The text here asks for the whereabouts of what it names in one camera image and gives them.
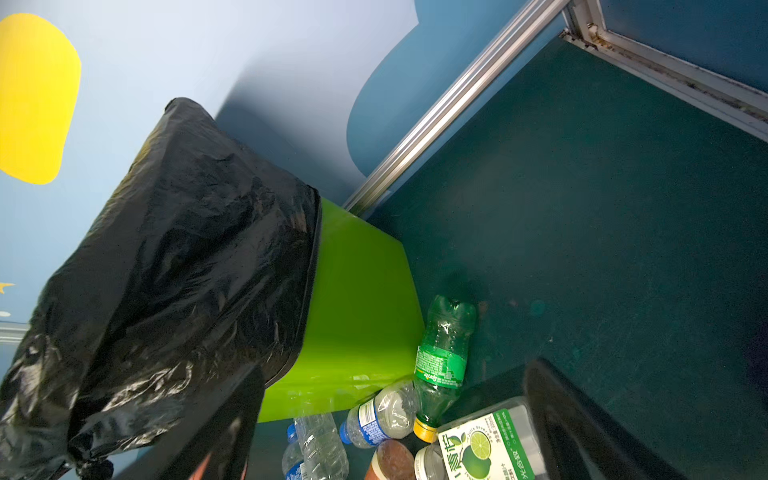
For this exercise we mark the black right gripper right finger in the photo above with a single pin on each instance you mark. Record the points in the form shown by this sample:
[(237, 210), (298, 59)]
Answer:
[(572, 428)]

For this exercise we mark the lime label square bottle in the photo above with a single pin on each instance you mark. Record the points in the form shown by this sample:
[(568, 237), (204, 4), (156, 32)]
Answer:
[(498, 442)]

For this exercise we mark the orange tea bottle white cap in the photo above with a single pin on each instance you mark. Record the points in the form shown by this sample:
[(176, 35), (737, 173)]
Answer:
[(392, 460)]

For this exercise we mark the green bottle by bin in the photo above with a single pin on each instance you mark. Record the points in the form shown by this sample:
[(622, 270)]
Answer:
[(441, 362)]

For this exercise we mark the black bin liner bag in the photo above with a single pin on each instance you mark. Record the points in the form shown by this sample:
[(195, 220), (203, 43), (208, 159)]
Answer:
[(201, 262)]

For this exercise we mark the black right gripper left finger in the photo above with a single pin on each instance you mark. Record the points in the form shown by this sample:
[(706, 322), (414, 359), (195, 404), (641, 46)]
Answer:
[(213, 440)]

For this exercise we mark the blue cap water bottle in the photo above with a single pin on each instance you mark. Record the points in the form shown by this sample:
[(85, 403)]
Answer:
[(389, 415)]

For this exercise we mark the green plastic bin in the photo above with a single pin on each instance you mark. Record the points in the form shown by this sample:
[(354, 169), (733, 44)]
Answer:
[(363, 327)]

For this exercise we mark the clear crushed bottle white cap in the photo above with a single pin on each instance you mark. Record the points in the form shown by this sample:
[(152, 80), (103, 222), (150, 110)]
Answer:
[(315, 450)]

